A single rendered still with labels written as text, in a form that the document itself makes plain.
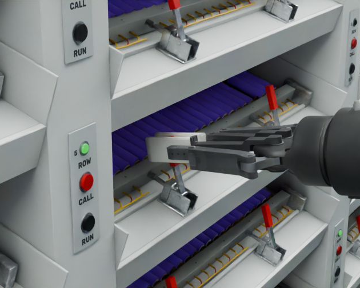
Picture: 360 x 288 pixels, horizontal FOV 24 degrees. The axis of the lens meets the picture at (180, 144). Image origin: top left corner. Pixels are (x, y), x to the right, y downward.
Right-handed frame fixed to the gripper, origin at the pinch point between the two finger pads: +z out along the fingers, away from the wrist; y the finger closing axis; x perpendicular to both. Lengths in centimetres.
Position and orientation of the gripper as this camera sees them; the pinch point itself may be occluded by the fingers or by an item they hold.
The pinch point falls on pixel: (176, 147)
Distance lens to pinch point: 98.4
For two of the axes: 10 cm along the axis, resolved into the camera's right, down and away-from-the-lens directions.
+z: -8.4, -0.2, 5.5
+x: -1.4, -9.6, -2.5
